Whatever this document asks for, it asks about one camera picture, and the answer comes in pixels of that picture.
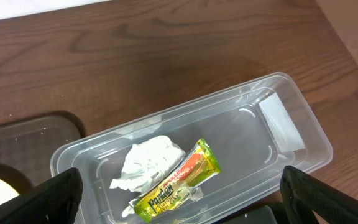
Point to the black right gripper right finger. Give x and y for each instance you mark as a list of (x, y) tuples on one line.
[(305, 197)]

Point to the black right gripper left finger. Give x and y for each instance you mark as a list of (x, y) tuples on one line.
[(57, 200)]

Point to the white tissue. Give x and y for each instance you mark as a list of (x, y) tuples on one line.
[(147, 164)]

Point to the yellow pandan cake wrapper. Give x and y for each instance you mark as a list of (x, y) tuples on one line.
[(199, 165)]

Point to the white label in bin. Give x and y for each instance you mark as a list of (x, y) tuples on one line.
[(283, 129)]

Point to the dark brown serving tray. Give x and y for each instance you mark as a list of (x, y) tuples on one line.
[(26, 149)]

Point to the clear plastic bin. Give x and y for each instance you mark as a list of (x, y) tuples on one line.
[(232, 124)]

